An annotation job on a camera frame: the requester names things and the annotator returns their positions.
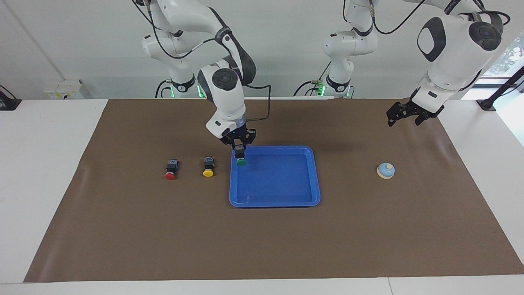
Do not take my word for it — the red mushroom push button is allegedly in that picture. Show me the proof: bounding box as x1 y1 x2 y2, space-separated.
164 159 180 180

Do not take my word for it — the blue plastic tray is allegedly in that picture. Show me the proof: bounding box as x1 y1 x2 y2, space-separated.
229 145 321 208

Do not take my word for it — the black clamp stand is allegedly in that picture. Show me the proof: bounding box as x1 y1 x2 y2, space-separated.
477 66 524 111

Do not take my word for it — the brown paper table mat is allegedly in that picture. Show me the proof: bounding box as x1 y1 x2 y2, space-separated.
23 98 524 283

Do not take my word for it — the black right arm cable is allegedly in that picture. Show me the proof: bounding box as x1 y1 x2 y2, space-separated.
132 0 272 122

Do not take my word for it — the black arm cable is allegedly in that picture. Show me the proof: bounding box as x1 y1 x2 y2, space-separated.
370 0 511 36
132 0 272 122

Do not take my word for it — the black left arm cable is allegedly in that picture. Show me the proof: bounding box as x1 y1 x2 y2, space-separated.
370 0 511 36

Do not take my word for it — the black left base cable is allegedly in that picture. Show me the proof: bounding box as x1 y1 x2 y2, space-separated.
293 61 331 97

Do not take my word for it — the black base cable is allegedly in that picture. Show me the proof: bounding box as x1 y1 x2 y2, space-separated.
293 61 331 97
154 79 173 99

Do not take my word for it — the black right base cable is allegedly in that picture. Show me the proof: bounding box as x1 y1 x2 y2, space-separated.
154 79 173 99

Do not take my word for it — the white wall outlet box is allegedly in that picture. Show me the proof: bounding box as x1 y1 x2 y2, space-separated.
44 79 85 100

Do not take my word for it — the black table mount bracket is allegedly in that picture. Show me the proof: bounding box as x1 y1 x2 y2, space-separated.
0 85 22 111

